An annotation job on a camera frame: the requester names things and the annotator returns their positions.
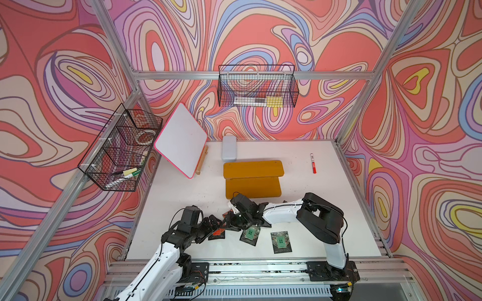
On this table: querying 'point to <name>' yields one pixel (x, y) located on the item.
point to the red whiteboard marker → (314, 166)
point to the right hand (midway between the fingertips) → (223, 232)
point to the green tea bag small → (250, 235)
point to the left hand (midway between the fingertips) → (218, 227)
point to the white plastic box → (229, 152)
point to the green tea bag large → (280, 242)
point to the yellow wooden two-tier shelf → (257, 179)
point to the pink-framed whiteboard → (182, 141)
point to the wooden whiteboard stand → (202, 160)
